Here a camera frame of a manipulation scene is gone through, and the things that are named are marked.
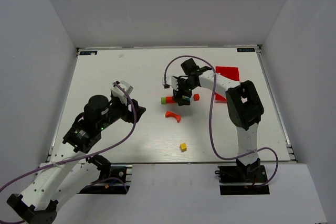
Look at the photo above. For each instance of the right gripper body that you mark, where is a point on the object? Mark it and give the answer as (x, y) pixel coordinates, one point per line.
(181, 94)

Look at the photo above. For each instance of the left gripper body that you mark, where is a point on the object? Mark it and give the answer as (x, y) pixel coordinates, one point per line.
(129, 114)

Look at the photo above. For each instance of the small red cube block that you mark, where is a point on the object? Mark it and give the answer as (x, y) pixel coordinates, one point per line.
(196, 97)

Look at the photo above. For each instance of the orange rectangular block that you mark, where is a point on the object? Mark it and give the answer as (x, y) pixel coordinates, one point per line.
(169, 100)

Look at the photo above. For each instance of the red arch block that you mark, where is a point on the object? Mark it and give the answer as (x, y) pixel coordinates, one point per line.
(170, 114)

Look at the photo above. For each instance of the red plastic bin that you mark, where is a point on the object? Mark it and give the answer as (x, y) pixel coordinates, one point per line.
(228, 72)

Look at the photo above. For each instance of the yellow cube block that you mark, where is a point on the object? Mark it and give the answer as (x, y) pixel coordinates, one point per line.
(183, 147)

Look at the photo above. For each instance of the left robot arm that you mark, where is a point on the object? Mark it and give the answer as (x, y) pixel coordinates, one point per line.
(72, 168)

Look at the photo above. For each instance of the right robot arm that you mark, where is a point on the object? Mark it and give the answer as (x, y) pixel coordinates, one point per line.
(243, 103)

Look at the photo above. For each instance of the right corner label sticker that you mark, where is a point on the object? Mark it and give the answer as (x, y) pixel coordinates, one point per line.
(245, 49)

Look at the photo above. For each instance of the corner label sticker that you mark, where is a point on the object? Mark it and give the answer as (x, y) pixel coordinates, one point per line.
(88, 53)
(245, 49)

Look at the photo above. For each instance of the left corner label sticker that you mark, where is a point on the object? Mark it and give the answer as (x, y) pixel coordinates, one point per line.
(88, 53)

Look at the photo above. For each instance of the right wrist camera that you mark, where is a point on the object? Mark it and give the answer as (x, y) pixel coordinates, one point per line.
(170, 82)

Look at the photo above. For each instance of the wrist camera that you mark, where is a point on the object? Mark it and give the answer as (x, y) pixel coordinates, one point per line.
(170, 82)
(121, 90)

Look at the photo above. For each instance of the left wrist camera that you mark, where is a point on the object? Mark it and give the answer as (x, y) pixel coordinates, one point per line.
(121, 90)

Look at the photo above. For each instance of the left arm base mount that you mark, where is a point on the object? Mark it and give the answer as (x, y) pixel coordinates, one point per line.
(117, 182)

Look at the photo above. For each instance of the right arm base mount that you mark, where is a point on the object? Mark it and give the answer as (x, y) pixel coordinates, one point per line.
(233, 181)

